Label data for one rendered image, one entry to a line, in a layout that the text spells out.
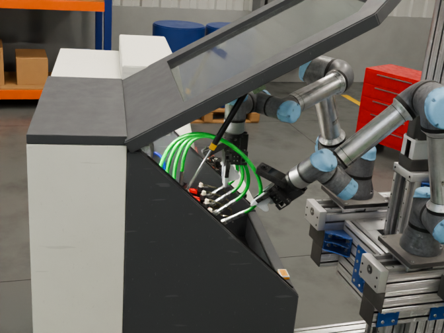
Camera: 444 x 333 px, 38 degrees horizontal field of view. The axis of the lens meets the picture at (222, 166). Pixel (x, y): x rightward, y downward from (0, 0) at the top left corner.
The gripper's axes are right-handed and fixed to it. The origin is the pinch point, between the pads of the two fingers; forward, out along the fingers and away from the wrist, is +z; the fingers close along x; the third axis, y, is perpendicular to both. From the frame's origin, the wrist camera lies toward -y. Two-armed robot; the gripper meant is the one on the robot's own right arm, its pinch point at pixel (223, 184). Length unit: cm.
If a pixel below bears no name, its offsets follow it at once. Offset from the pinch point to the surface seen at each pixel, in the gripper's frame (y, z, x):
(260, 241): 17.3, 25.9, 3.8
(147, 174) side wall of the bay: -30.3, -17.8, -35.2
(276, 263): 19.3, 25.6, -13.6
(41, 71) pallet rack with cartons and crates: -114, 82, 516
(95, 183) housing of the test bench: -45, -15, -35
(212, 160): 9, 20, 76
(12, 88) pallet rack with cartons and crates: -144, 98, 497
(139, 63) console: -30, -34, 40
